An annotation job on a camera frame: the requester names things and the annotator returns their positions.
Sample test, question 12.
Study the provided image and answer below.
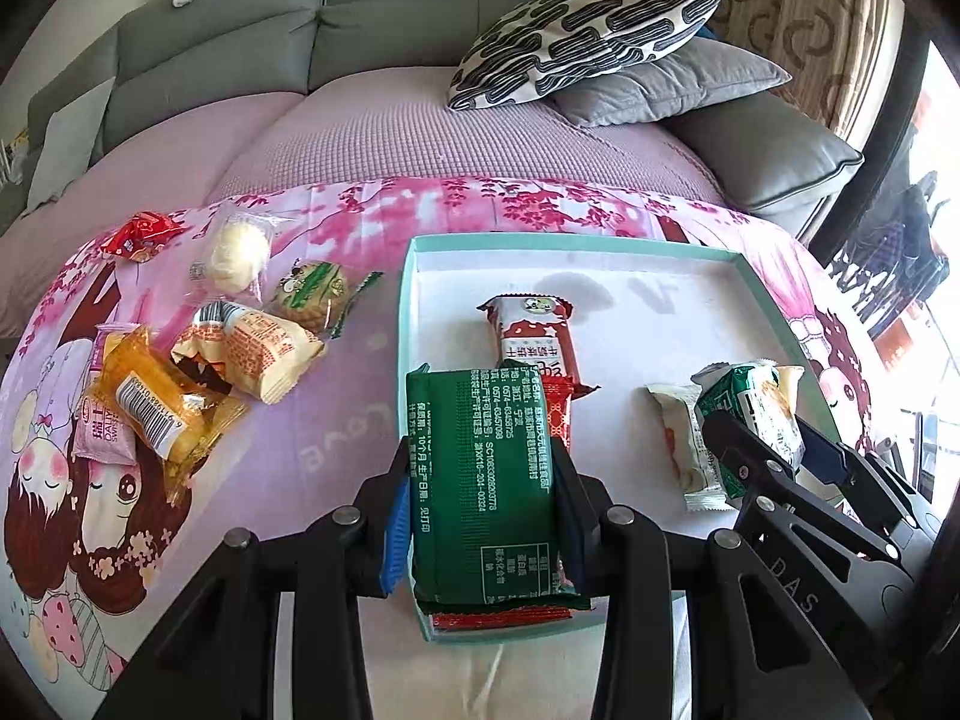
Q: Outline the teal cardboard tray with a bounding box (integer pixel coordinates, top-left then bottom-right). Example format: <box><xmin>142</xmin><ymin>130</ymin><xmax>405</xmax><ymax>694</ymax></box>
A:
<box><xmin>396</xmin><ymin>232</ymin><xmax>848</xmax><ymax>646</ymax></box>

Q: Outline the dark green snack packet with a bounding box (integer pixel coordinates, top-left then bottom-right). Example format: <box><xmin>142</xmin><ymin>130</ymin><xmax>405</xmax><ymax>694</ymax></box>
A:
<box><xmin>405</xmin><ymin>364</ymin><xmax>597</xmax><ymax>612</ymax></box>

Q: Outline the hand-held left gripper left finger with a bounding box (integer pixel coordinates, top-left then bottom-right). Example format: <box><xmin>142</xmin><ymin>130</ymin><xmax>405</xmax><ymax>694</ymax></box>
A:
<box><xmin>90</xmin><ymin>452</ymin><xmax>413</xmax><ymax>720</ymax></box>

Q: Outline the black white patterned pillow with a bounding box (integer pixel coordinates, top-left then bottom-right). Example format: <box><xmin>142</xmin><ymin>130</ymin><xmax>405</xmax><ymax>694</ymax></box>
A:
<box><xmin>448</xmin><ymin>0</ymin><xmax>727</xmax><ymax>112</ymax></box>

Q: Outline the beige patterned curtain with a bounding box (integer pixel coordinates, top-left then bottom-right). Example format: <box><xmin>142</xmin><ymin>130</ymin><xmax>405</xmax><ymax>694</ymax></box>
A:
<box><xmin>686</xmin><ymin>0</ymin><xmax>905</xmax><ymax>158</ymax></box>

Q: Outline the dark window frame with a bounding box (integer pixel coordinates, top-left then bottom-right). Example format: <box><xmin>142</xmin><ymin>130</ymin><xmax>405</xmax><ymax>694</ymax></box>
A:
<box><xmin>806</xmin><ymin>7</ymin><xmax>960</xmax><ymax>263</ymax></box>

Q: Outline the white green snack packet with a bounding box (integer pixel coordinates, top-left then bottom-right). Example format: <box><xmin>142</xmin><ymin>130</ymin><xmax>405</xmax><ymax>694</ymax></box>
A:
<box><xmin>691</xmin><ymin>361</ymin><xmax>807</xmax><ymax>503</ymax></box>

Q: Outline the grey pillow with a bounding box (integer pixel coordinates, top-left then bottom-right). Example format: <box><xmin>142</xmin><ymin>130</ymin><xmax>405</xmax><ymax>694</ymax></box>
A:
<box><xmin>551</xmin><ymin>37</ymin><xmax>794</xmax><ymax>128</ymax></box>

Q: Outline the cookie pack green label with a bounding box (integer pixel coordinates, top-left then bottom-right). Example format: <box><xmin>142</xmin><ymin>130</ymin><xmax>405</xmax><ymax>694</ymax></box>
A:
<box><xmin>270</xmin><ymin>259</ymin><xmax>385</xmax><ymax>338</ymax></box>

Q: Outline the small red snack packet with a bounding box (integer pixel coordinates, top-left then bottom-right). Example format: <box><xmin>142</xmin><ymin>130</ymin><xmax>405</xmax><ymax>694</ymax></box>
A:
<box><xmin>100</xmin><ymin>211</ymin><xmax>188</xmax><ymax>263</ymax></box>

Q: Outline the printed cartoon blanket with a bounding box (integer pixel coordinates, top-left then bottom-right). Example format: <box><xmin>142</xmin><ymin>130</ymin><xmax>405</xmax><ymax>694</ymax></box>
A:
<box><xmin>0</xmin><ymin>174</ymin><xmax>848</xmax><ymax>720</ymax></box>

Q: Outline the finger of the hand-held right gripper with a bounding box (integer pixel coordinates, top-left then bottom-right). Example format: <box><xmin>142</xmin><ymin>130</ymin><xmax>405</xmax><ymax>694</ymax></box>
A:
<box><xmin>703</xmin><ymin>411</ymin><xmax>912</xmax><ymax>661</ymax></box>
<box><xmin>799</xmin><ymin>420</ymin><xmax>938</xmax><ymax>563</ymax></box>

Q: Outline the light grey cushion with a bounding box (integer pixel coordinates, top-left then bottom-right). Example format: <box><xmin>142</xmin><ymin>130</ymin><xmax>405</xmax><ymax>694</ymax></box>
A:
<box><xmin>26</xmin><ymin>75</ymin><xmax>117</xmax><ymax>211</ymax></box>

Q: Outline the white bun in clear wrapper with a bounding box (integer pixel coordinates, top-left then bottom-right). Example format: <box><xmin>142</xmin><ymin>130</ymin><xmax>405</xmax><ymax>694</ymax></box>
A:
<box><xmin>187</xmin><ymin>211</ymin><xmax>297</xmax><ymax>299</ymax></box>

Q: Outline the orange cake packet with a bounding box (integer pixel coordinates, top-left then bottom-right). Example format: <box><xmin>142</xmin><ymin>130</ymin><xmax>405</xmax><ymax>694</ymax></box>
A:
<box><xmin>97</xmin><ymin>324</ymin><xmax>248</xmax><ymax>481</ymax></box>

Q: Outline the dark chair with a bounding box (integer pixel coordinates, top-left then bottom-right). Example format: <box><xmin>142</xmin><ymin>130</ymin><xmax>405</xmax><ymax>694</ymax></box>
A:
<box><xmin>825</xmin><ymin>172</ymin><xmax>950</xmax><ymax>331</ymax></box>

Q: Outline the small white snack packet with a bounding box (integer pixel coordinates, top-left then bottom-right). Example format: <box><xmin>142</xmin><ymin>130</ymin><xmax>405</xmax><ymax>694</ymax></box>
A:
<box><xmin>646</xmin><ymin>382</ymin><xmax>727</xmax><ymax>512</ymax></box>

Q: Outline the grey sofa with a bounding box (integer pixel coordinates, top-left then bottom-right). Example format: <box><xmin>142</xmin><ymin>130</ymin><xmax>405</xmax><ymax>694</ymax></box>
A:
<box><xmin>0</xmin><ymin>0</ymin><xmax>865</xmax><ymax>241</ymax></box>

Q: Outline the long red white packet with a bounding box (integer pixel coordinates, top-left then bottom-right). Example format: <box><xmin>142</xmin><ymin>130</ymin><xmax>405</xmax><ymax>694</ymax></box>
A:
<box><xmin>476</xmin><ymin>294</ymin><xmax>582</xmax><ymax>391</ymax></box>

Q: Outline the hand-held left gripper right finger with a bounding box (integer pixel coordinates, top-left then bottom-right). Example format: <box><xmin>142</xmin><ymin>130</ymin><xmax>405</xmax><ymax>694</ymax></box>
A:
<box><xmin>553</xmin><ymin>456</ymin><xmax>875</xmax><ymax>720</ymax></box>

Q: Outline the pink snack packet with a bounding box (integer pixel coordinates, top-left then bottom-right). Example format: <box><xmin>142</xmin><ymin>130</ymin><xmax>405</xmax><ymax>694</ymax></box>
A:
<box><xmin>71</xmin><ymin>322</ymin><xmax>140</xmax><ymax>464</ymax></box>

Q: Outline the cream packet red print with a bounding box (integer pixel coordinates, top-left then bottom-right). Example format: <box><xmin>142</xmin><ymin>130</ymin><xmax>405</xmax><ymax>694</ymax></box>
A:
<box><xmin>171</xmin><ymin>300</ymin><xmax>329</xmax><ymax>404</ymax></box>

